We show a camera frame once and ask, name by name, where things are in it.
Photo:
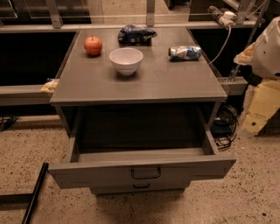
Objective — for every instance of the red apple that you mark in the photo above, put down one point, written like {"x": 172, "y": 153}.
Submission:
{"x": 93, "y": 46}

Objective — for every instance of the grey drawer cabinet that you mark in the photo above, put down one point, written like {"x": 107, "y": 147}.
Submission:
{"x": 93, "y": 82}

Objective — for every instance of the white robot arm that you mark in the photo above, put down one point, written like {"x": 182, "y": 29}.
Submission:
{"x": 264, "y": 54}

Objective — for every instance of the black floor bar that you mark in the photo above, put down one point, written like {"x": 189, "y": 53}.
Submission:
{"x": 35, "y": 194}

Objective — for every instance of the white ceramic bowl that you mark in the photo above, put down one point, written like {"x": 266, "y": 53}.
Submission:
{"x": 126, "y": 60}

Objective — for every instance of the grey drawer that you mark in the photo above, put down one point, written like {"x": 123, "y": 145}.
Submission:
{"x": 132, "y": 188}
{"x": 140, "y": 172}

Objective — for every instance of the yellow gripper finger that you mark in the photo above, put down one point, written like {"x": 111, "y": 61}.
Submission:
{"x": 260, "y": 104}

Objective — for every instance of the crushed silver blue can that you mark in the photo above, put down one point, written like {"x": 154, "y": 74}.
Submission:
{"x": 184, "y": 53}

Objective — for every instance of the grey lower drawer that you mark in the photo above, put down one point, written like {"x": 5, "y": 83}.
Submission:
{"x": 132, "y": 188}

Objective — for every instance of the grey top drawer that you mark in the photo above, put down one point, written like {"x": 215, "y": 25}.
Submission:
{"x": 140, "y": 172}

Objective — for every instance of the blue crumpled chip bag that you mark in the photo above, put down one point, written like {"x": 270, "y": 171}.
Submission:
{"x": 132, "y": 35}

